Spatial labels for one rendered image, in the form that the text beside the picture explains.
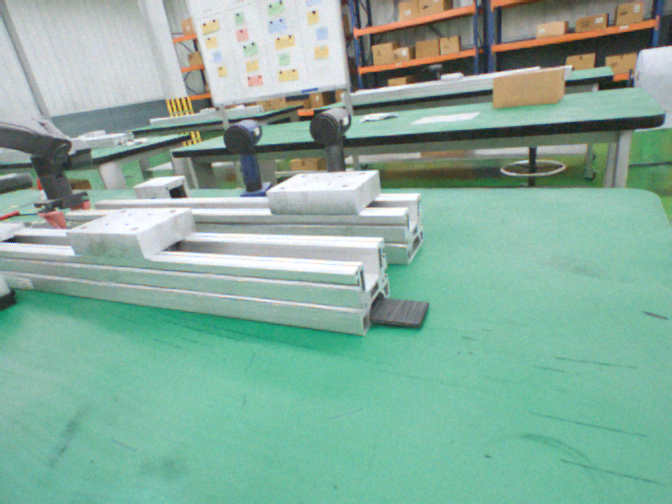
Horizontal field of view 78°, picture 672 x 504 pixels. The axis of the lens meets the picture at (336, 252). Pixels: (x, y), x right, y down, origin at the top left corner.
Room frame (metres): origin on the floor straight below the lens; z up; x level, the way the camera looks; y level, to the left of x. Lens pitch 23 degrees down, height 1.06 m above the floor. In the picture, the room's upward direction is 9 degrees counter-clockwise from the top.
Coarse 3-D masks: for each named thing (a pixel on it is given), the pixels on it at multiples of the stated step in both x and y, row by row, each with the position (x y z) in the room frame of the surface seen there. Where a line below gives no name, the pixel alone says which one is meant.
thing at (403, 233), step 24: (72, 216) 0.95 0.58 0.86; (96, 216) 0.91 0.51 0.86; (216, 216) 0.75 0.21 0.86; (240, 216) 0.72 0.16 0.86; (264, 216) 0.69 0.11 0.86; (288, 216) 0.67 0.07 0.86; (312, 216) 0.65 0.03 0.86; (336, 216) 0.63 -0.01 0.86; (360, 216) 0.61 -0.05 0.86; (384, 216) 0.59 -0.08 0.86; (408, 216) 0.60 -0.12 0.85; (384, 240) 0.59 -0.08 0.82; (408, 240) 0.59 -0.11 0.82; (408, 264) 0.58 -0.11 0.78
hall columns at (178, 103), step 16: (144, 0) 8.91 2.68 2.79; (160, 0) 8.88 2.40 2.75; (144, 16) 8.83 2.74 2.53; (160, 16) 8.80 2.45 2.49; (160, 32) 8.72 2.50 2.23; (160, 48) 8.89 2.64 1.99; (160, 64) 8.87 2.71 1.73; (176, 64) 8.85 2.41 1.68; (176, 80) 8.77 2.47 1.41; (176, 96) 8.68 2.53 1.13; (176, 112) 8.70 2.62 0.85; (192, 112) 8.89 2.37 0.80; (192, 144) 8.71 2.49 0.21
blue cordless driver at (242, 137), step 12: (252, 120) 1.04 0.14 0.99; (228, 132) 0.92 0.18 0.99; (240, 132) 0.91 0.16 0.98; (252, 132) 0.95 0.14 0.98; (228, 144) 0.92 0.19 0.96; (240, 144) 0.91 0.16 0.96; (252, 144) 0.95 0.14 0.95; (240, 156) 0.96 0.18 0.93; (252, 156) 0.96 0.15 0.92; (252, 168) 0.95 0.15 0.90; (252, 180) 0.94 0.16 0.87; (252, 192) 0.94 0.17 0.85; (264, 192) 0.94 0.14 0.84
